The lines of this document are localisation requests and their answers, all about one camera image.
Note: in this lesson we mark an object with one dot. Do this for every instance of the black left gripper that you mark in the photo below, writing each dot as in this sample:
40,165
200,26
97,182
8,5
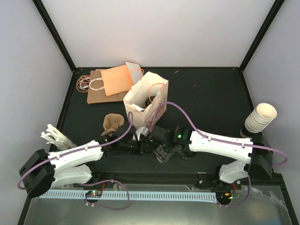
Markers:
142,147

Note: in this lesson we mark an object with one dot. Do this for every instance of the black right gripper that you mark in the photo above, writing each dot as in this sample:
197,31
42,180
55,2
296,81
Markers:
163,156

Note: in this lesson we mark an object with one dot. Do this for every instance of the brown pulp cup carrier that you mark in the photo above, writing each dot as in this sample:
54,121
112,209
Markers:
112,122

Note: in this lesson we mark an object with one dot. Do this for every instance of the printed white paper bag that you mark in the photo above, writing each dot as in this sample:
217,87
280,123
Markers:
144,98

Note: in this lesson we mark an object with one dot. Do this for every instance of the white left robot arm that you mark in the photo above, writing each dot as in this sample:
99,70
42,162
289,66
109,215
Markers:
44,171

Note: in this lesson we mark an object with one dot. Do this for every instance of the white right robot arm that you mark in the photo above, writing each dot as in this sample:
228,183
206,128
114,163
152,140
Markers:
249,161

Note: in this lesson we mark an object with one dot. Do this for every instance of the orange kraft paper bag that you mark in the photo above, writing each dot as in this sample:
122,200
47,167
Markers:
121,78

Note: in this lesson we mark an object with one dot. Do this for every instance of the stack of paper cups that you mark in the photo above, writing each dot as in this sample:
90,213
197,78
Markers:
258,120

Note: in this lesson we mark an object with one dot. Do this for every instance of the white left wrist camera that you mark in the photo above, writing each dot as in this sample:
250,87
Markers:
142,131

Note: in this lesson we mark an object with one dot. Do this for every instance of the white slotted cable rail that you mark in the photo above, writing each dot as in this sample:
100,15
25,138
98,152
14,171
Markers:
131,195

